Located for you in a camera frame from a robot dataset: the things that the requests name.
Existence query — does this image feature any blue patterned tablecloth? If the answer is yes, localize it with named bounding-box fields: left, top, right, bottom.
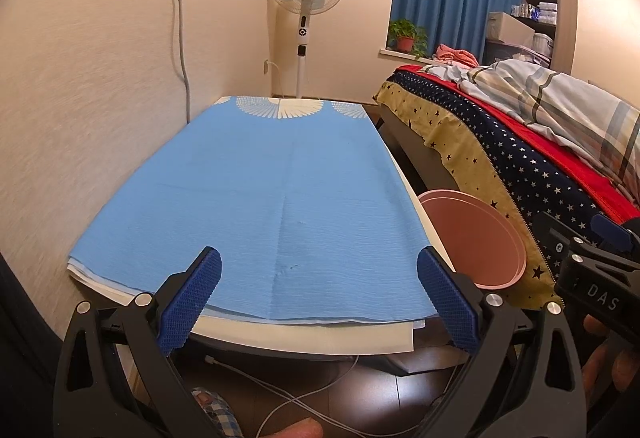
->
left=67, top=95, right=441, bottom=325

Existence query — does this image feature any bed with star blanket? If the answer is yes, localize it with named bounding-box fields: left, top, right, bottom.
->
left=372, top=70, right=626, bottom=309

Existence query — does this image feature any grey wall cable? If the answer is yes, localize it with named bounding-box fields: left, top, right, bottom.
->
left=170, top=0, right=194, bottom=126

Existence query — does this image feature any stack of white packs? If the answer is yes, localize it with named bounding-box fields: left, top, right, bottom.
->
left=512, top=2, right=558, bottom=24

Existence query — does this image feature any white windowsill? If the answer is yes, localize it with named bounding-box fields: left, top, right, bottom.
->
left=377, top=48, right=436, bottom=65

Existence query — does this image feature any striped quilt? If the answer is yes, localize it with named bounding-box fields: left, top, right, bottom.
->
left=417, top=59, right=640, bottom=199

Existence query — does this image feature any white box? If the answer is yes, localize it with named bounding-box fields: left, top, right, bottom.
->
left=486, top=11, right=536, bottom=50

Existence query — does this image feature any pink cloth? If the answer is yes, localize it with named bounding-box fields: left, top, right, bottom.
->
left=432, top=44, right=478, bottom=66

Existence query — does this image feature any blue plaid cloth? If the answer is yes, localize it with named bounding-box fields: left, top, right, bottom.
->
left=191, top=387, right=246, bottom=438

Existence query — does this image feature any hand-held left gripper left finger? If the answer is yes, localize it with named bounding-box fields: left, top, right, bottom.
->
left=52, top=245, right=228, bottom=438

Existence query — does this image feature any pink plastic bucket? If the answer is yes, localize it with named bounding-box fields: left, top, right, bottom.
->
left=417, top=189, right=528, bottom=290

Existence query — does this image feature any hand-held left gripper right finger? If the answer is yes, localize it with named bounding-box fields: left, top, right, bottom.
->
left=415, top=245, right=588, bottom=438

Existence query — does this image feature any potted green plant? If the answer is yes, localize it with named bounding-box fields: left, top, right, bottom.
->
left=387, top=18, right=430, bottom=59

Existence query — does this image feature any white charging cable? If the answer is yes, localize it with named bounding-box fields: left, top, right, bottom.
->
left=204, top=352, right=466, bottom=438

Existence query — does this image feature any white lidded container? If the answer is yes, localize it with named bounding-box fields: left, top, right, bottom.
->
left=532, top=32, right=555, bottom=59

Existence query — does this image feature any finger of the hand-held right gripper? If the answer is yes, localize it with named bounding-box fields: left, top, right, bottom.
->
left=589, top=213, right=640, bottom=264
left=536, top=211, right=601, bottom=269

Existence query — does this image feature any person's bare leg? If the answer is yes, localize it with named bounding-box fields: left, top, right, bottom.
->
left=262, top=419, right=323, bottom=438

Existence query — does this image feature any person's right hand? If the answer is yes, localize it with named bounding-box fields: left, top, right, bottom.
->
left=580, top=313, right=640, bottom=394

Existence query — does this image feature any white table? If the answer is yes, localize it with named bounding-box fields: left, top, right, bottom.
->
left=67, top=93, right=471, bottom=355

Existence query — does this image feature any red blanket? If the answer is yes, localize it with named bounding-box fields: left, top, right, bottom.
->
left=395, top=65, right=640, bottom=224

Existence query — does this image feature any grey bed frame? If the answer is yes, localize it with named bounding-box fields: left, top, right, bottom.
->
left=377, top=105, right=456, bottom=191

